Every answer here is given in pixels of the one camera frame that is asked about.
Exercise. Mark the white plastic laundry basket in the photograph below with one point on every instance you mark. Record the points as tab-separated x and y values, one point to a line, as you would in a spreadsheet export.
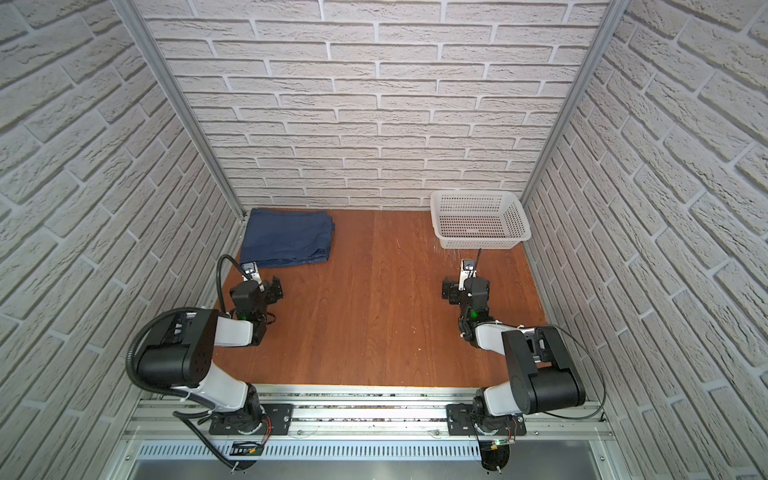
478	219

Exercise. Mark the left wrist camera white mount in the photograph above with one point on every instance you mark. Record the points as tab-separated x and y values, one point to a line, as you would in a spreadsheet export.
251	272

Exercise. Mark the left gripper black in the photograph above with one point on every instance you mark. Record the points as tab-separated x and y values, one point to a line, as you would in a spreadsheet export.
274	293

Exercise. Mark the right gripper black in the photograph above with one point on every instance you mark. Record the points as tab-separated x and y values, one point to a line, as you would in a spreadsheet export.
452	286

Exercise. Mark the right aluminium corner post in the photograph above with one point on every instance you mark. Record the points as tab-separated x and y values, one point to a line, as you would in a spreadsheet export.
611	19

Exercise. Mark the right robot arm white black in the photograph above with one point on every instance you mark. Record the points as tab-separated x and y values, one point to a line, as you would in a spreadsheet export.
542	376

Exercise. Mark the blue denim trousers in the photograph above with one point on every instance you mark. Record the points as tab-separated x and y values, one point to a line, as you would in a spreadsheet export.
282	239

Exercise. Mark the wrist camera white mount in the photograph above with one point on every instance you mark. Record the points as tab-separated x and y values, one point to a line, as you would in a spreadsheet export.
251	272
468	270

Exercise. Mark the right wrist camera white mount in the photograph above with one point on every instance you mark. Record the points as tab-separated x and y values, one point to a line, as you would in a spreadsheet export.
468	270

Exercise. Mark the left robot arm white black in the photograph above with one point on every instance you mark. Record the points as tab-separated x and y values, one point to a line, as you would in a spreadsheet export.
173	354

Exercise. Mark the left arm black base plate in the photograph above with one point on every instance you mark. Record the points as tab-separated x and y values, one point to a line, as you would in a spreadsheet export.
242	422

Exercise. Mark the left aluminium corner post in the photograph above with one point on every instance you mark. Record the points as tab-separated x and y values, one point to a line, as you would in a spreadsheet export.
139	30

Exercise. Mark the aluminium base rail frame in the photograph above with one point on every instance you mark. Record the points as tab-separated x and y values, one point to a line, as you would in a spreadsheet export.
358	432

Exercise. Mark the aluminium corner post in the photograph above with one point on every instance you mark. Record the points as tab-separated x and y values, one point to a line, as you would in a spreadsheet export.
611	19
139	30

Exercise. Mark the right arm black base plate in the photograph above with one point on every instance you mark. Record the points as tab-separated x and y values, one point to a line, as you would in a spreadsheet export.
468	420

